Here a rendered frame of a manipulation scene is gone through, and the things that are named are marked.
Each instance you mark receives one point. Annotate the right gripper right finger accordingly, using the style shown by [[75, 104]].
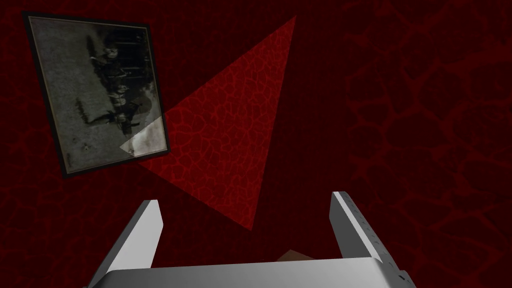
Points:
[[356, 230]]

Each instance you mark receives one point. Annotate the black framed grey picture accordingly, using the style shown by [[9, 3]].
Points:
[[96, 92]]

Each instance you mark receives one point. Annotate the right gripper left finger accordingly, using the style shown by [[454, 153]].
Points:
[[138, 240]]

